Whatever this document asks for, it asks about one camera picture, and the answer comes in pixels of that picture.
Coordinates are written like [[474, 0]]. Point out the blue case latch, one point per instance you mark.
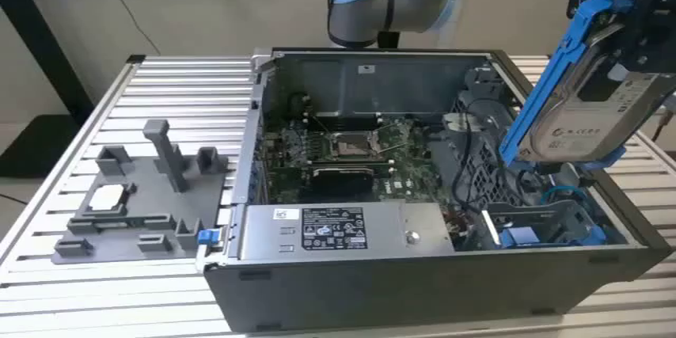
[[206, 236]]

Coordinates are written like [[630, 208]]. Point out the CPU socket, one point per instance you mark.
[[354, 145]]

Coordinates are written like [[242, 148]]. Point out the black upright post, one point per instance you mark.
[[36, 33]]

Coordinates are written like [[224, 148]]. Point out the silver power supply unit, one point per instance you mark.
[[342, 231]]

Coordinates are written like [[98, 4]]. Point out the green motherboard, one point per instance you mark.
[[406, 172]]

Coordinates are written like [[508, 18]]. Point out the blue carrier in bay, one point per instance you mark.
[[520, 236]]

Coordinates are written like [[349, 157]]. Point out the grey disk bay cage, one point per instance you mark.
[[474, 148]]

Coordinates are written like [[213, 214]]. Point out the grey parts rack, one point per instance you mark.
[[173, 199]]

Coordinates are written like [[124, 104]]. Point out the black flat floor object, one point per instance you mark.
[[32, 144]]

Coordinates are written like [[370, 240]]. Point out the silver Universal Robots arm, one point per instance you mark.
[[369, 5]]

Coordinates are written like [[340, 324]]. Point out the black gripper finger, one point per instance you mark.
[[600, 86]]

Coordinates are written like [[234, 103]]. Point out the black graphics card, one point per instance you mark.
[[341, 183]]

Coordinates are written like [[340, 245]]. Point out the silver CPU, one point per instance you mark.
[[106, 198]]

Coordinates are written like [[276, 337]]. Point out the black open PC case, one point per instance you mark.
[[401, 290]]

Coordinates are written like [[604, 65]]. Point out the hard disk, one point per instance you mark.
[[560, 116]]

